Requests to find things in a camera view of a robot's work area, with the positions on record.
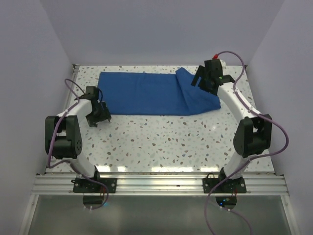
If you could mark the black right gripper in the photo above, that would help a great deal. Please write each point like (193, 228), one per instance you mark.
(200, 72)

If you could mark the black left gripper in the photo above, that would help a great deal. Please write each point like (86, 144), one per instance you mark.
(104, 115)

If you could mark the blue surgical drape cloth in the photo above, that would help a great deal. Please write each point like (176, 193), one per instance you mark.
(139, 93)

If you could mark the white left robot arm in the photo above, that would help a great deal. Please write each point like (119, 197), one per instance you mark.
(63, 140)

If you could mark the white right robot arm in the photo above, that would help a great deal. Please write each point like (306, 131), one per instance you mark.
(253, 134)

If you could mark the aluminium left side rail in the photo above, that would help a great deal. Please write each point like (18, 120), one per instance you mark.
(71, 102)

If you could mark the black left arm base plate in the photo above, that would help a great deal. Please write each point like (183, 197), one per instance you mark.
(85, 186)

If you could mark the aluminium front rail frame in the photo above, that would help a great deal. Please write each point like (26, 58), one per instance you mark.
(157, 184)

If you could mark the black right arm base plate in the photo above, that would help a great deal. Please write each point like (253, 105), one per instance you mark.
(229, 186)

